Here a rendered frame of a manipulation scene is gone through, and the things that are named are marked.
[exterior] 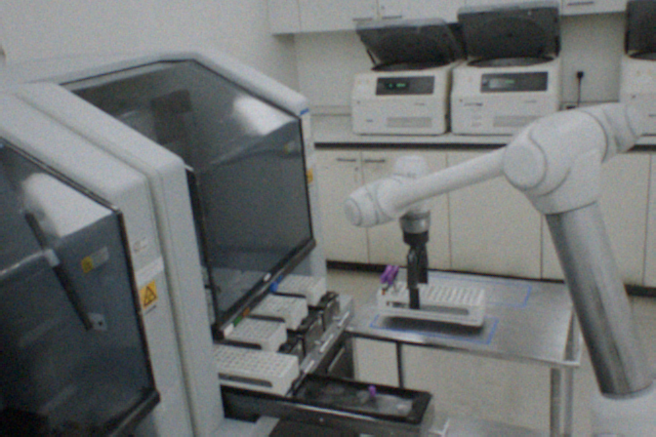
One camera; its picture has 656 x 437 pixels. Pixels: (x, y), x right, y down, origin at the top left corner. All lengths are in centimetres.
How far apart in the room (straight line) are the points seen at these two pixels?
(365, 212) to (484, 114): 214
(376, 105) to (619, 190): 137
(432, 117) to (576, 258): 251
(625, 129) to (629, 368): 46
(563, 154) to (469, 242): 271
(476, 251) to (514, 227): 27
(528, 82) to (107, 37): 211
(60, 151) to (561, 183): 98
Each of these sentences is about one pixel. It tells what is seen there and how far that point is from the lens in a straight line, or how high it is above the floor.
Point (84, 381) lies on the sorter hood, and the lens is 134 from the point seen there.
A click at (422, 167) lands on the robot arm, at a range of 180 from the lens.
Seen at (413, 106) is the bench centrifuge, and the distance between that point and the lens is 379.
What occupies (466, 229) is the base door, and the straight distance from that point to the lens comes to 393.
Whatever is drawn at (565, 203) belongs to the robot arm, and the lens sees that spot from 131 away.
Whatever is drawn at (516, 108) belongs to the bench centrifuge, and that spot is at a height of 105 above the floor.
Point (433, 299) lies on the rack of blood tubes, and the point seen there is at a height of 91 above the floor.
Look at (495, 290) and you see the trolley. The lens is 217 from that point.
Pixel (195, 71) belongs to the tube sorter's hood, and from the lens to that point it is 211.
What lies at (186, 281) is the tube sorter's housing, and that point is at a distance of 158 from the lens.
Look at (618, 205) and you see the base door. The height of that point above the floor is 54.
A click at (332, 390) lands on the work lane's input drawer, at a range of 175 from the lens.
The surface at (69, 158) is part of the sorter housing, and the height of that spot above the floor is 150.
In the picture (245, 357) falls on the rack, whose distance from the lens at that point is 182.
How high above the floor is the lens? 179
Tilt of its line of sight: 18 degrees down
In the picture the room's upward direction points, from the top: 5 degrees counter-clockwise
